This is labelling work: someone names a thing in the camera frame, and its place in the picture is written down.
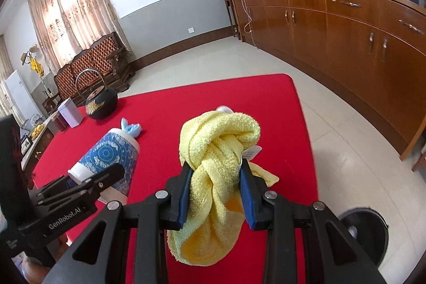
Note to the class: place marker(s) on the lilac tin box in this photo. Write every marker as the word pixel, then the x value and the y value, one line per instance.
pixel 70 112

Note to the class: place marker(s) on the plate of yellow fruit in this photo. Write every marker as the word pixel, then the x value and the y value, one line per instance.
pixel 37 130

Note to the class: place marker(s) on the dark wooden side table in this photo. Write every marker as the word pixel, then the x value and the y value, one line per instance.
pixel 229 14

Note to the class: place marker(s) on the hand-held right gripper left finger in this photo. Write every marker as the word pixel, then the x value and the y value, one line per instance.
pixel 184 200

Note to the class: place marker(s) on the white printed paper label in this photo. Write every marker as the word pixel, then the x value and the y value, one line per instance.
pixel 252 152

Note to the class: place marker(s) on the dark red box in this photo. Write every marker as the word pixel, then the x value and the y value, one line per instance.
pixel 59 124

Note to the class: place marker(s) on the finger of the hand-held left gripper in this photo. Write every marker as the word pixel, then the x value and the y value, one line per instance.
pixel 56 187
pixel 105 181

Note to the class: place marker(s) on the wooden tufted sofa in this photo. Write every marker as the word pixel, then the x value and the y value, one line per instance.
pixel 96 54

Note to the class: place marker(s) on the grey side counter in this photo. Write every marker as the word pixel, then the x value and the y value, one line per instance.
pixel 41 144

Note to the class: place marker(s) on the yellow towel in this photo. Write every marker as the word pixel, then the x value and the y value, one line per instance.
pixel 216 144

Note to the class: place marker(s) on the light blue wrapper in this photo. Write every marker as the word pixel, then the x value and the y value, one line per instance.
pixel 133 129

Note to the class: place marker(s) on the black round stool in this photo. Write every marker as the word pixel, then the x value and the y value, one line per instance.
pixel 366 230

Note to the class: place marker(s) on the picture frame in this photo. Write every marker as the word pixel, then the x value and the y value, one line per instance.
pixel 26 144

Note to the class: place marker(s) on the black cast iron teapot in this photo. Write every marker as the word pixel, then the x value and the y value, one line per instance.
pixel 101 104

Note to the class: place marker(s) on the beige patterned curtain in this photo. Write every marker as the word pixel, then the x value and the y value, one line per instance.
pixel 4 71
pixel 66 11

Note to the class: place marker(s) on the long wooden cabinet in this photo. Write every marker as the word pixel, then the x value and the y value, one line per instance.
pixel 332 37

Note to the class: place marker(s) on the blue patterned paper cup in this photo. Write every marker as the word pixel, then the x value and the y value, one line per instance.
pixel 109 151

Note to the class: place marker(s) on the red tablecloth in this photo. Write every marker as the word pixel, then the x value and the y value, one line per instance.
pixel 283 137

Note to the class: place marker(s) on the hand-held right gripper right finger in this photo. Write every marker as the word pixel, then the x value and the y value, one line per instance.
pixel 248 200

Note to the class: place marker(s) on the coat rack with yellow cloth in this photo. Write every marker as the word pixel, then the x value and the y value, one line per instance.
pixel 35 64

